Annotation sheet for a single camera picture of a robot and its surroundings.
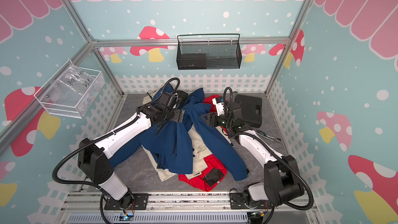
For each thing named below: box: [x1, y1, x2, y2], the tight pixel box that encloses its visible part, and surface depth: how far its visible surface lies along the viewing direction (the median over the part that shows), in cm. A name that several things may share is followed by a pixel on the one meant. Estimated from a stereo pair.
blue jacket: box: [109, 83, 250, 182], surface depth 85 cm
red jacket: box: [178, 94, 229, 192], surface depth 81 cm
